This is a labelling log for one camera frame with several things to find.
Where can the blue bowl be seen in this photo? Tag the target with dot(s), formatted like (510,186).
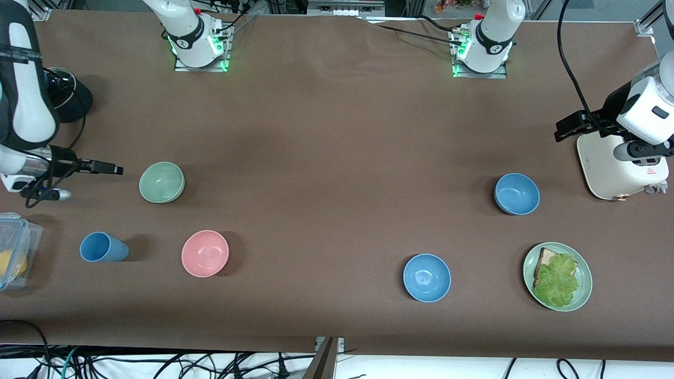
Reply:
(517,193)
(427,277)

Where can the clear plastic container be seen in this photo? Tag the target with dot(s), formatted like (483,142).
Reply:
(29,237)

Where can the white bread slice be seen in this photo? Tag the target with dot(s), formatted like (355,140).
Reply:
(546,258)

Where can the brown table cloth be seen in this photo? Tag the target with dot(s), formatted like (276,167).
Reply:
(316,210)

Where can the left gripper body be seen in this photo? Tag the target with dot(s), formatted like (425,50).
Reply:
(606,114)

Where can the green plate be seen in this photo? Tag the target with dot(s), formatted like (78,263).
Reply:
(584,284)

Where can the yellow fruit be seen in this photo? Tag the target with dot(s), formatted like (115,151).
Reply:
(10,266)

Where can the green lettuce leaf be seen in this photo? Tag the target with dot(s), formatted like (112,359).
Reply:
(558,281)

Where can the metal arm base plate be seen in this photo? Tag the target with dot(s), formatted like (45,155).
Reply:
(503,73)
(224,58)

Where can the aluminium frame corner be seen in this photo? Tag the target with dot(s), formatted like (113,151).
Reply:
(646,23)
(39,10)

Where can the green bowl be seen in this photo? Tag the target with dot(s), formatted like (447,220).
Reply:
(161,182)

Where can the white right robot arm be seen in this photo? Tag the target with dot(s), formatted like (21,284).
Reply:
(26,79)

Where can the cream toaster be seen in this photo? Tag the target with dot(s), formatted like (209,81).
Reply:
(605,168)

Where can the blue cup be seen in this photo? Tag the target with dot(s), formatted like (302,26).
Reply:
(102,247)

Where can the metal table edge bracket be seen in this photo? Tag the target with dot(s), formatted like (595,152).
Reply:
(329,358)

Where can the pink bowl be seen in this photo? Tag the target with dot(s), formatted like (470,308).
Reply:
(205,253)

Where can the glass lid blue knob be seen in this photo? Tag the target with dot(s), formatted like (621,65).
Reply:
(64,84)

